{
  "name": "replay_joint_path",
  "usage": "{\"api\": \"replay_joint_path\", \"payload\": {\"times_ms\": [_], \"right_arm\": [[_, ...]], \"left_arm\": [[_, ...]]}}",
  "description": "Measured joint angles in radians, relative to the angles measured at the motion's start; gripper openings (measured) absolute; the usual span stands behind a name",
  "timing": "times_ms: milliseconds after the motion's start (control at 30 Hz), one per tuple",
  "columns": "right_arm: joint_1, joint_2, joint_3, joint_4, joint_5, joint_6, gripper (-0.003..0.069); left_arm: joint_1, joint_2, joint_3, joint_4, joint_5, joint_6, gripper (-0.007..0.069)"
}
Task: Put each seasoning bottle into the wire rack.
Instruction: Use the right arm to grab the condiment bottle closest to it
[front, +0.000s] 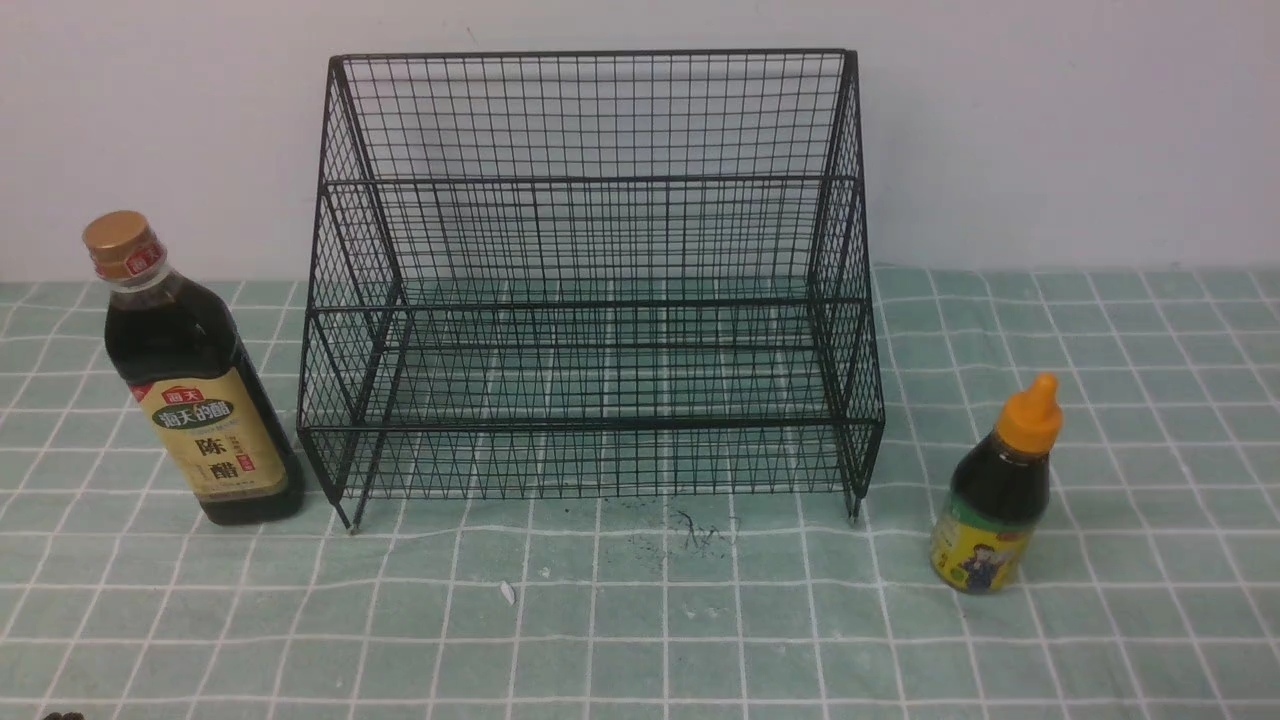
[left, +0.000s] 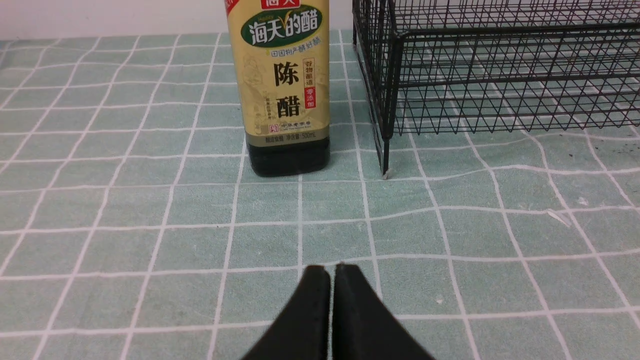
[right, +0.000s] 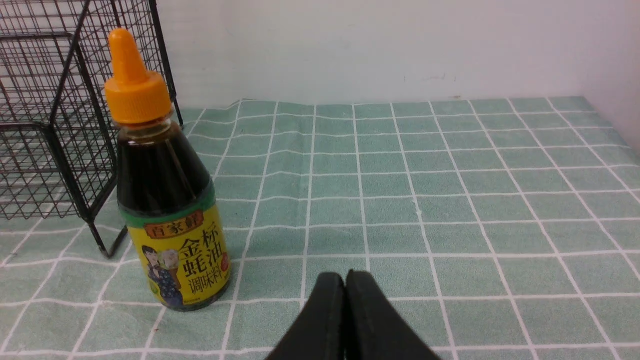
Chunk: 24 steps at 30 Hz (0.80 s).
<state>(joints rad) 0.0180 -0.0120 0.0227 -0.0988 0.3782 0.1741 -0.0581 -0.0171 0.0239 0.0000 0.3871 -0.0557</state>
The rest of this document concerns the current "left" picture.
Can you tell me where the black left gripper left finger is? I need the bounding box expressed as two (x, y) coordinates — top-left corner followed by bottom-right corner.
(242, 265), (331, 360)

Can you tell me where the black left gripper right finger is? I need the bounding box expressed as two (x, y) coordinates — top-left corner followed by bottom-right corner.
(333, 263), (434, 360)

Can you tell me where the dark vinegar bottle tan label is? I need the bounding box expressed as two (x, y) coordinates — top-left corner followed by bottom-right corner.
(224, 0), (330, 178)

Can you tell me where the green checkered tablecloth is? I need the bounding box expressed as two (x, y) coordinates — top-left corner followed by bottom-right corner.
(0, 30), (639, 360)

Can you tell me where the black wire mesh shelf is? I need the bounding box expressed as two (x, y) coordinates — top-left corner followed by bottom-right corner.
(351, 0), (640, 175)

